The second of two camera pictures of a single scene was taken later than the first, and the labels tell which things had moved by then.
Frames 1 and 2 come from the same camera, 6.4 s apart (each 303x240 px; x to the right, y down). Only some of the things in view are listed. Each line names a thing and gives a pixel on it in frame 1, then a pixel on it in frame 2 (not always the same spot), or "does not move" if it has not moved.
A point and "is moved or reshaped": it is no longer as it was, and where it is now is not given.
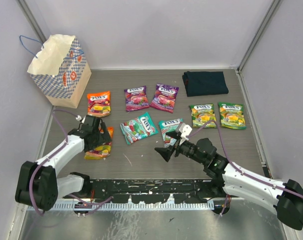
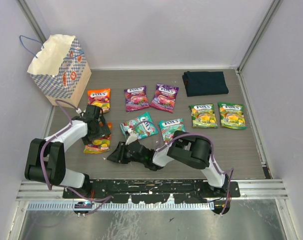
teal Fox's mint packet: [167, 126] does not move
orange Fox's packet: [102, 151] is moved or reshaped
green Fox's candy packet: [232, 115] does not move
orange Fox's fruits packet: [99, 104] is moved or reshaped
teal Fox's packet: [138, 128] does not move
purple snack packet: [136, 98] does not move
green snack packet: [202, 113] does not move
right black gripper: [165, 152] -> [117, 155]
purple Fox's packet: [164, 97] does not move
